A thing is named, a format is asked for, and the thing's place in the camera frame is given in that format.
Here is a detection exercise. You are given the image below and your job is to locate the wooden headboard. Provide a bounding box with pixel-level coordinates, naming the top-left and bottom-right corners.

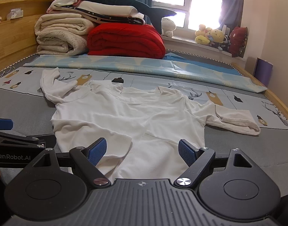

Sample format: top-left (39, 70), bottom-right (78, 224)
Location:
top-left (0, 0), bottom-right (58, 75)

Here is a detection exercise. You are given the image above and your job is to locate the clear plastic packet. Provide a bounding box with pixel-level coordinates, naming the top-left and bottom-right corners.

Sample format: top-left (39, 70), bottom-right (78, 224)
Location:
top-left (6, 8), bottom-right (25, 21)

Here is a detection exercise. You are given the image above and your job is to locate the yellow and blue plush toy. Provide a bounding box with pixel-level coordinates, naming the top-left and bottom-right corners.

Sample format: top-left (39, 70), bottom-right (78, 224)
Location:
top-left (208, 28), bottom-right (226, 47)

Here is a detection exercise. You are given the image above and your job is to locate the black and white striped plush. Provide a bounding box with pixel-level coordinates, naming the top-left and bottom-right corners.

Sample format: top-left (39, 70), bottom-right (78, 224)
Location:
top-left (220, 34), bottom-right (231, 51)

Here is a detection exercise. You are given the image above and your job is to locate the light blue patterned blanket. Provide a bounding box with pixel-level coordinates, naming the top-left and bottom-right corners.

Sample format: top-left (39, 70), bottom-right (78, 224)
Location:
top-left (23, 54), bottom-right (268, 93)

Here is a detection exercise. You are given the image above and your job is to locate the white towel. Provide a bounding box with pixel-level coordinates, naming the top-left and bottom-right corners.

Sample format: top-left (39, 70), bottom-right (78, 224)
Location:
top-left (40, 67), bottom-right (261, 182)

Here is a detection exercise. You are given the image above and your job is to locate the wooden bed rail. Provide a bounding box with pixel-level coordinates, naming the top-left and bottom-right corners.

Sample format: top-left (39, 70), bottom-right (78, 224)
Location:
top-left (231, 62), bottom-right (288, 123)

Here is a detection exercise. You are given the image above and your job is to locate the yellow duck plush toy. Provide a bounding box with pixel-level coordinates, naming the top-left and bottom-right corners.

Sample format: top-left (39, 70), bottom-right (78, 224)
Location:
top-left (195, 24), bottom-right (211, 46)

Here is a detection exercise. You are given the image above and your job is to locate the white window sill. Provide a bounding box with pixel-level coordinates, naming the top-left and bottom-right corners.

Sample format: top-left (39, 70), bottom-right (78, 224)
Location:
top-left (162, 35), bottom-right (248, 60)

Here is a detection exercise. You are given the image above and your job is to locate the white plush toy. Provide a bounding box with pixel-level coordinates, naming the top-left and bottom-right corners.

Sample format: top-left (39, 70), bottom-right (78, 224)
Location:
top-left (161, 18), bottom-right (176, 37)

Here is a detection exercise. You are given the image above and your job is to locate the deer printed bed sheet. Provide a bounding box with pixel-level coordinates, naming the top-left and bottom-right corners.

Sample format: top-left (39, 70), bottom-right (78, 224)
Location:
top-left (0, 66), bottom-right (288, 130)

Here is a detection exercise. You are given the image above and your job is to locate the cream folded blanket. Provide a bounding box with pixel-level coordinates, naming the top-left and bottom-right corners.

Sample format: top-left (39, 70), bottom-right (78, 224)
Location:
top-left (34, 12), bottom-right (98, 38)

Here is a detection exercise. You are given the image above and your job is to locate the bright blue mat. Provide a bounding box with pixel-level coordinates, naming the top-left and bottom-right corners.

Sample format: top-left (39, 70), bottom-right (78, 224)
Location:
top-left (164, 53), bottom-right (243, 76)

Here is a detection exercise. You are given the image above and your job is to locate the dark red cushion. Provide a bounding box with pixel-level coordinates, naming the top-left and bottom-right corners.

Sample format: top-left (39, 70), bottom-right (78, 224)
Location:
top-left (228, 27), bottom-right (248, 57)

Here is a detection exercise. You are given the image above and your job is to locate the red folded blanket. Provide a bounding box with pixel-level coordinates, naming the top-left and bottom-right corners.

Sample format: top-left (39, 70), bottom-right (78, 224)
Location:
top-left (87, 24), bottom-right (167, 60)

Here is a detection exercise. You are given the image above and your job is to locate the beige fleece folded blanket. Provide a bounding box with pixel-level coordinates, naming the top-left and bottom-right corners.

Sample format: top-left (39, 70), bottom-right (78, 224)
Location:
top-left (36, 27), bottom-right (89, 56)

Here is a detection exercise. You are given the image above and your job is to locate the purple bin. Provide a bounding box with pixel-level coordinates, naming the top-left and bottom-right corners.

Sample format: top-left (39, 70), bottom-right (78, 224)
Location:
top-left (254, 58), bottom-right (273, 87)

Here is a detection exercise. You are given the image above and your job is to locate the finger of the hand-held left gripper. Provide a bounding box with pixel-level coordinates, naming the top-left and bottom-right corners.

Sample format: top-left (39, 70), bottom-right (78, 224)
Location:
top-left (0, 118), bottom-right (14, 130)
top-left (25, 134), bottom-right (57, 148)

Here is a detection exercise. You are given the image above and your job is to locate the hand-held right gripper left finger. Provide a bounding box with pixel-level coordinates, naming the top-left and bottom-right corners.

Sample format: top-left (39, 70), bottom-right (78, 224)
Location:
top-left (33, 137), bottom-right (112, 187)

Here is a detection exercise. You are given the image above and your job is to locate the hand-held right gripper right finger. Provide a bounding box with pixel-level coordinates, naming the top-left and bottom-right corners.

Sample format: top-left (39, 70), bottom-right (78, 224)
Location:
top-left (173, 138), bottom-right (251, 187)

